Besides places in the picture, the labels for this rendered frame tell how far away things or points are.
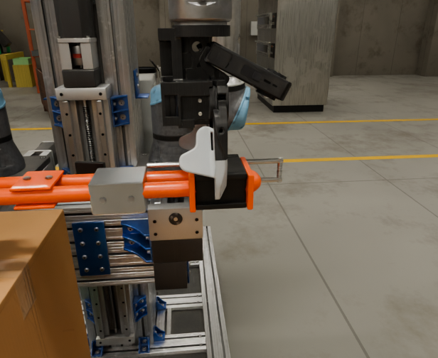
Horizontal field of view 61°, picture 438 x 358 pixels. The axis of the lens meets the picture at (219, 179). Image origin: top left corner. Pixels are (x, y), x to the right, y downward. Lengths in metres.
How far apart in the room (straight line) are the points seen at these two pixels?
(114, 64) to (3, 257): 0.68
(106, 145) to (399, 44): 12.98
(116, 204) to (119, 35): 0.73
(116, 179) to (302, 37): 6.37
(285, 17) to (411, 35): 7.76
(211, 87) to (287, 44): 6.26
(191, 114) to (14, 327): 0.38
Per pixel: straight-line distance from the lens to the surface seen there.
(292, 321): 2.08
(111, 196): 0.50
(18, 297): 0.62
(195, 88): 0.45
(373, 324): 2.18
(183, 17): 0.45
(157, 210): 0.92
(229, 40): 0.94
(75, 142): 1.15
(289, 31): 6.71
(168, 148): 1.00
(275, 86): 0.47
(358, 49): 13.13
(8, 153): 1.13
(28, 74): 10.97
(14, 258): 0.66
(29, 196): 0.52
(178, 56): 0.46
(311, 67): 6.86
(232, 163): 0.51
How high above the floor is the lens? 1.40
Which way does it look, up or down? 22 degrees down
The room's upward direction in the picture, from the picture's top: straight up
